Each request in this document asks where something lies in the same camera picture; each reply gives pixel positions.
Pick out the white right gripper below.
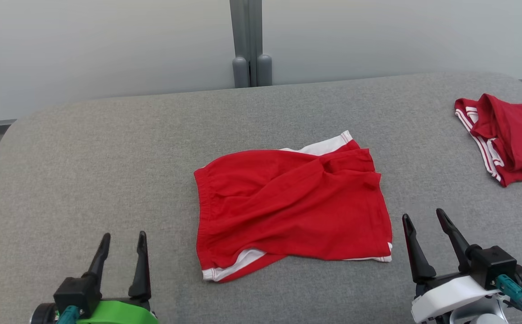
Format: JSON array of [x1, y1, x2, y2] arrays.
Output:
[[402, 208, 504, 324]]

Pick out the grey fabric sofa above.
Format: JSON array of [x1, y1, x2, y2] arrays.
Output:
[[0, 71, 522, 324]]

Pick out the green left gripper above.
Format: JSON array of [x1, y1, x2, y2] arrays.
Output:
[[79, 231, 159, 324]]

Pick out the red white shorts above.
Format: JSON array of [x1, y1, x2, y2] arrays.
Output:
[[193, 130, 393, 283]]

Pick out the black cable with teal plug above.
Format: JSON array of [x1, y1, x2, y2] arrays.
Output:
[[495, 274, 522, 324], [56, 306, 81, 324]]

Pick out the grey partition post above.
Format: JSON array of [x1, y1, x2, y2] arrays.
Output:
[[229, 0, 273, 88]]

